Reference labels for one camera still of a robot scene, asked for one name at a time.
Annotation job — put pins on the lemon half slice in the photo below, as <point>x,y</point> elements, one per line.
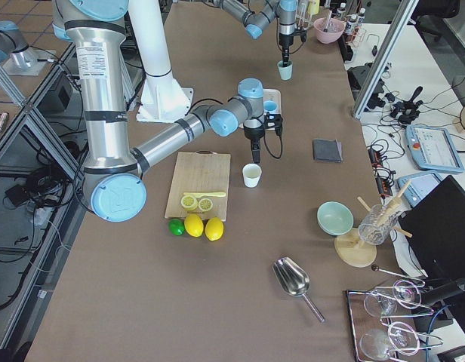
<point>189,202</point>
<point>205,205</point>

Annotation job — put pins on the black gripper camera mount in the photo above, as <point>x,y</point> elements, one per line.
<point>273,121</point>

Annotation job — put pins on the pink bowl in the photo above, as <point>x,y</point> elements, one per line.
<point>335,30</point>

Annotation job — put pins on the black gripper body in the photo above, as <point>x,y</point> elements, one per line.
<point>252,134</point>
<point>284,39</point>

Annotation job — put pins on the metal scoop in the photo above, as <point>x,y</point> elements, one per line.
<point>295,282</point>

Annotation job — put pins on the black monitor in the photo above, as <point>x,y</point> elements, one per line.
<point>437,225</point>

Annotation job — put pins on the blue teach pendant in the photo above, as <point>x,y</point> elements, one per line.
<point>432,149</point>
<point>422,183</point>

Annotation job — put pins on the wooden cutting board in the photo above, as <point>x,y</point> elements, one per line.
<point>195,172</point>

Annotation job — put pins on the aluminium frame post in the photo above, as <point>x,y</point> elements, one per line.
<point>397,25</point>

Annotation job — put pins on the green cup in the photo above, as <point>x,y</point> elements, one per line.
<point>285,70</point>

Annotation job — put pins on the cream yellow cup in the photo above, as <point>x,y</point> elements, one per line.
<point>251,174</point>

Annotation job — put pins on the cream rabbit tray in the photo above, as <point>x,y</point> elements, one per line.
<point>278,98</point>

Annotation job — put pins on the green bowl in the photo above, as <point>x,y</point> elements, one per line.
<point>334,218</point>

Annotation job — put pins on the yellow lemon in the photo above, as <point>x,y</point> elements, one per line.
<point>214,229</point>
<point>194,225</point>

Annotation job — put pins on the wooden cup stand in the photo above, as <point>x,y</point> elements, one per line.
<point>355,252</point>

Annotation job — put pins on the clear glass cup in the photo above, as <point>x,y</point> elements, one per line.
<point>377,225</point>

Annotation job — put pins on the blue cup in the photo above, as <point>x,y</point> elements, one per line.
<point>270,106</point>

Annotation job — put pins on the yellow plastic knife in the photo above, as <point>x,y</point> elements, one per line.
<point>205,194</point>

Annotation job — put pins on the white wire rack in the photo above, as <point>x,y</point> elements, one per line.
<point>305,13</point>

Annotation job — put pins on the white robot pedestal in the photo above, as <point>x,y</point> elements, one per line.
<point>162,99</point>

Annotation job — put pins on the wine glass rack tray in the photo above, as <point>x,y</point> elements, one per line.
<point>361,322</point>

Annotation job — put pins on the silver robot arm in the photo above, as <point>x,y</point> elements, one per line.
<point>113,169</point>
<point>255,23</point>

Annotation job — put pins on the grey folded cloth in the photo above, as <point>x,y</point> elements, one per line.
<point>327,150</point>

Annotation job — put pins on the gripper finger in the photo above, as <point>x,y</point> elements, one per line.
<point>255,151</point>
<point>285,57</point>

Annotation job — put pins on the green lime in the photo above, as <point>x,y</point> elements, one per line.
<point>176,227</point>

